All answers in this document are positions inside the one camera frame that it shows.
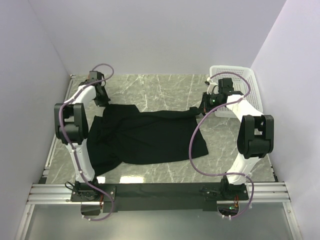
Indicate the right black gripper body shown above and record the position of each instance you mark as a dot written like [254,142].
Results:
[210,99]

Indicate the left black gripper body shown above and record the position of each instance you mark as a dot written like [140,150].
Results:
[103,91]

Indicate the black t shirt blue logo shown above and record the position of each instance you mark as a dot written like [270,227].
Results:
[123,134]

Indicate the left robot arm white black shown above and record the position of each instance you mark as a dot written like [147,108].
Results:
[71,124]

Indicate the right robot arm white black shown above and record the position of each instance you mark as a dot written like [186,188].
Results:
[256,132]

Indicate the white plastic basket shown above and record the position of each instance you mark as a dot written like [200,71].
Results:
[253,97]

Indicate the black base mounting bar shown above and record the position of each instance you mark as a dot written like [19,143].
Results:
[156,196]

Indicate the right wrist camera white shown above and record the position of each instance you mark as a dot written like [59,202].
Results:
[211,85]

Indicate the aluminium frame rail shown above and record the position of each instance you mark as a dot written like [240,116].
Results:
[52,216]

